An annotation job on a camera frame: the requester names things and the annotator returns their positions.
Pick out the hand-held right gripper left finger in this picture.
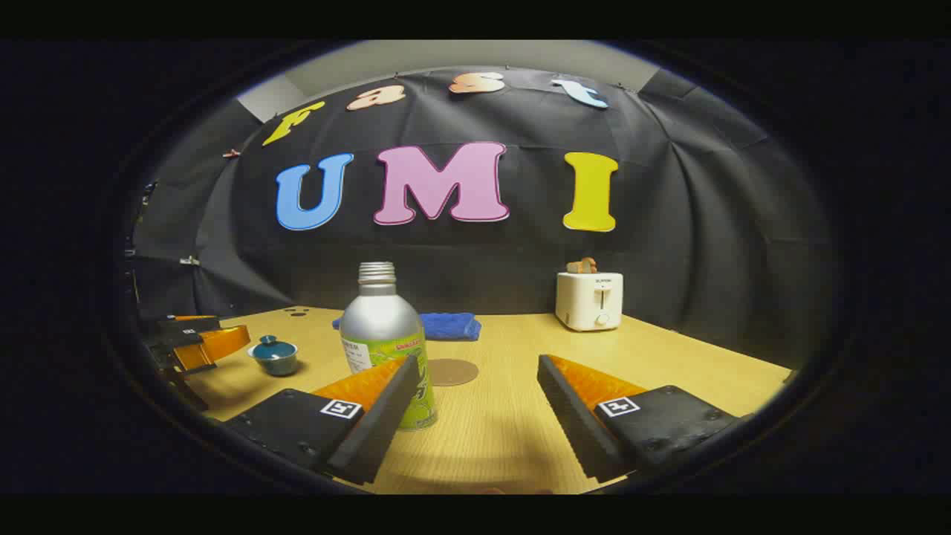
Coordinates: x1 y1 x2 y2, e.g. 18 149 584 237
223 355 421 485

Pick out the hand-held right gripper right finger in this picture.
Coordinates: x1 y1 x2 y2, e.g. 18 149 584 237
536 354 744 482

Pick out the teal teacup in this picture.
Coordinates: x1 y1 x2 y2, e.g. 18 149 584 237
247 343 300 377

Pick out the round cork coaster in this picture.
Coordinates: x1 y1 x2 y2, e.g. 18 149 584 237
427 359 479 387

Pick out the silver green-label water bottle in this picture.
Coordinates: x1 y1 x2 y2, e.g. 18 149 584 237
340 262 438 432

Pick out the blue folded towel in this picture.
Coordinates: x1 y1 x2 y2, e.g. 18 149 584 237
332 312 482 342

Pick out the white toaster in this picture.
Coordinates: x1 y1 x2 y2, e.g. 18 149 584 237
555 271 624 332

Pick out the black backdrop cloth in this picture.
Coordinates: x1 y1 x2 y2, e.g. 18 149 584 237
130 67 837 372

